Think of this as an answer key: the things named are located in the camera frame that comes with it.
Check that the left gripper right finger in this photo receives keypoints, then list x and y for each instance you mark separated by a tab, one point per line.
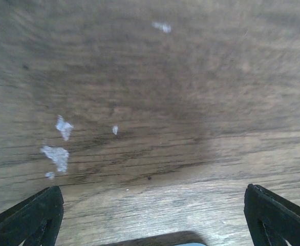
271	219

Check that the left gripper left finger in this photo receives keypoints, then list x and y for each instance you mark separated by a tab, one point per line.
34	221

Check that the phone with black screen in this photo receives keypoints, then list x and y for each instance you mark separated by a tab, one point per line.
176	238

